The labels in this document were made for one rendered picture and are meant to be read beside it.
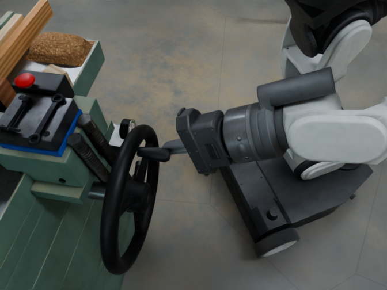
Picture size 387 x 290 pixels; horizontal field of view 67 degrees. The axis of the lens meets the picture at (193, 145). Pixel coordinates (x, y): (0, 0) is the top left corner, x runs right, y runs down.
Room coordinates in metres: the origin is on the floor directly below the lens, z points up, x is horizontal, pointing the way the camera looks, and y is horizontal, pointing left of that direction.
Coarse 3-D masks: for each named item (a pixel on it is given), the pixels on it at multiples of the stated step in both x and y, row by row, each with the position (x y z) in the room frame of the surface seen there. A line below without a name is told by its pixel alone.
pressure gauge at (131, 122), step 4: (124, 120) 0.52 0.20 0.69; (128, 120) 0.52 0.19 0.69; (132, 120) 0.52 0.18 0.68; (120, 124) 0.50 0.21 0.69; (124, 124) 0.50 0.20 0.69; (128, 124) 0.50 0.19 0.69; (132, 124) 0.52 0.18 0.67; (120, 128) 0.49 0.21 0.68; (124, 128) 0.49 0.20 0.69; (128, 128) 0.49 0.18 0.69; (132, 128) 0.52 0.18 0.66; (120, 132) 0.49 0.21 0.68; (124, 132) 0.48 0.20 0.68; (128, 132) 0.48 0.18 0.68; (120, 136) 0.48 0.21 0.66; (124, 136) 0.48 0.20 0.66
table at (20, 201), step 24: (96, 48) 0.58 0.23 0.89; (72, 72) 0.49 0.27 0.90; (96, 72) 0.54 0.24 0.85; (0, 168) 0.25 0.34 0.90; (0, 192) 0.20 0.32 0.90; (24, 192) 0.21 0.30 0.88; (48, 192) 0.21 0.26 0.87; (72, 192) 0.21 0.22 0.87; (0, 216) 0.16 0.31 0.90; (24, 216) 0.18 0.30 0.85; (0, 240) 0.13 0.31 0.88; (0, 264) 0.10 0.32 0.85
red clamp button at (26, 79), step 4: (20, 76) 0.34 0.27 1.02; (24, 76) 0.34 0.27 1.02; (28, 76) 0.34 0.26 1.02; (32, 76) 0.35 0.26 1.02; (16, 80) 0.34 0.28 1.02; (20, 80) 0.34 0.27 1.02; (24, 80) 0.34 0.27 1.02; (28, 80) 0.34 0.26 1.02; (32, 80) 0.34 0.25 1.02; (16, 84) 0.33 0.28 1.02; (20, 84) 0.33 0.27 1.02; (24, 84) 0.33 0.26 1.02; (28, 84) 0.33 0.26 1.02
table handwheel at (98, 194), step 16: (144, 128) 0.32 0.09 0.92; (128, 144) 0.26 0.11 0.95; (128, 160) 0.23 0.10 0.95; (144, 160) 0.30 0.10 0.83; (112, 176) 0.20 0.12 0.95; (144, 176) 0.27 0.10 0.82; (96, 192) 0.23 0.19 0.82; (112, 192) 0.18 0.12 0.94; (128, 192) 0.23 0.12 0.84; (144, 192) 0.23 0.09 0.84; (112, 208) 0.16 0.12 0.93; (128, 208) 0.19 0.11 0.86; (144, 208) 0.20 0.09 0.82; (112, 224) 0.14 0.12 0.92; (144, 224) 0.21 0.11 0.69; (112, 240) 0.12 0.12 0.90; (144, 240) 0.18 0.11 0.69; (112, 256) 0.10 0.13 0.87; (128, 256) 0.13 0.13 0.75; (112, 272) 0.09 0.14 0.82
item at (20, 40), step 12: (36, 12) 0.65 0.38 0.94; (48, 12) 0.69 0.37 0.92; (24, 24) 0.61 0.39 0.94; (36, 24) 0.63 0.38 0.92; (12, 36) 0.56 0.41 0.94; (24, 36) 0.58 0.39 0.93; (36, 36) 0.61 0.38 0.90; (0, 48) 0.52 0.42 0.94; (12, 48) 0.53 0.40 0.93; (24, 48) 0.56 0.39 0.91; (0, 60) 0.48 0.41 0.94; (12, 60) 0.51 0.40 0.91; (0, 72) 0.47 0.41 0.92
